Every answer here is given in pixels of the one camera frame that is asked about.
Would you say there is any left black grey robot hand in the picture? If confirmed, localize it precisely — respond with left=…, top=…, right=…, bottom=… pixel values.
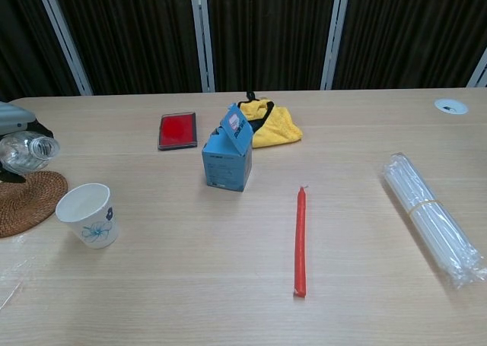
left=0, top=101, right=55, bottom=184

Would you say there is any clear plastic water bottle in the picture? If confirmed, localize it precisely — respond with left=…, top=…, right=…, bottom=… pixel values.
left=0, top=130, right=61, bottom=174

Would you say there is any white paper cup blue flower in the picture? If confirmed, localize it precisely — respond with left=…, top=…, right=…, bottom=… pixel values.
left=55, top=183, right=119, bottom=249

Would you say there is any brown woven rattan coaster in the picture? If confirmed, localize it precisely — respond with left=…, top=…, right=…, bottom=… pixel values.
left=0, top=170, right=68, bottom=239

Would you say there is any clear plastic film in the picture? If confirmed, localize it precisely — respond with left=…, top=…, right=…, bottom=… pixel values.
left=0, top=235, right=31, bottom=309

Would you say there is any red ink pad case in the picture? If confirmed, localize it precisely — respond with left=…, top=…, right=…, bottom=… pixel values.
left=158, top=112, right=199, bottom=152

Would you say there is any blue cardboard box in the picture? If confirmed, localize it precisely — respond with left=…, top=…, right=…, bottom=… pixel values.
left=201, top=102, right=254, bottom=192

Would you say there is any red candle stick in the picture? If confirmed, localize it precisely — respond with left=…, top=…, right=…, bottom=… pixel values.
left=292, top=185, right=309, bottom=298

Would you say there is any bundle of clear plastic sticks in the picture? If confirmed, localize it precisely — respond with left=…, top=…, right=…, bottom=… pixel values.
left=381, top=151, right=487, bottom=290

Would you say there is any silver partition post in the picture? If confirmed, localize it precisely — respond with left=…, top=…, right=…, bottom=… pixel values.
left=466, top=47, right=487, bottom=88
left=33, top=0, right=94, bottom=96
left=189, top=0, right=216, bottom=93
left=320, top=0, right=352, bottom=91

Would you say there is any yellow cloth with black strap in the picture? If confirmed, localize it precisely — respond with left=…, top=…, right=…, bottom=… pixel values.
left=236, top=90, right=304, bottom=149

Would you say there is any white round cable grommet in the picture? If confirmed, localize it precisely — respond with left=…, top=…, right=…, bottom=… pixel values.
left=434, top=97, right=469, bottom=115

